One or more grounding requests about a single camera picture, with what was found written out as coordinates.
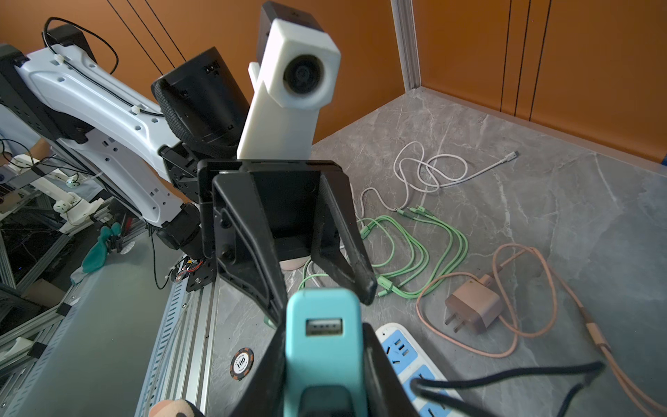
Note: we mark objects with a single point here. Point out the pink charger adapter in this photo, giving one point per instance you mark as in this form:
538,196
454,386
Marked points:
474,305

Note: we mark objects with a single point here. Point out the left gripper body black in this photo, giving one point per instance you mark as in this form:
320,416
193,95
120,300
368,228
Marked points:
288,190

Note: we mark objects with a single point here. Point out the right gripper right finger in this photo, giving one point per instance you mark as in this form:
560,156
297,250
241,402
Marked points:
385,395

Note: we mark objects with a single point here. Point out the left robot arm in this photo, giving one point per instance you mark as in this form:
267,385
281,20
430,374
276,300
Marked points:
150,148

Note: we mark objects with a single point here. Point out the white blue power strip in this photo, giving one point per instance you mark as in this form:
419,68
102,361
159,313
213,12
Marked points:
410,361

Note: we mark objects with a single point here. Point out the aluminium front rail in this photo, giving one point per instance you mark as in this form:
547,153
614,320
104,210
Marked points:
179,367

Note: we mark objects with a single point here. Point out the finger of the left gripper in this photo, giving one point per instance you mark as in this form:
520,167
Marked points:
244,244
337,247

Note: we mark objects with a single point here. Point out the teal charger with black cable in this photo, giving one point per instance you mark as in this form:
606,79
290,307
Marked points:
324,354

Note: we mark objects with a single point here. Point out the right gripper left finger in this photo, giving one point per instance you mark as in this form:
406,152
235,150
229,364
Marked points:
264,394

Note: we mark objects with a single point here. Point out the black poker chip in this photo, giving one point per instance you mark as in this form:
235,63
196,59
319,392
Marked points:
241,363

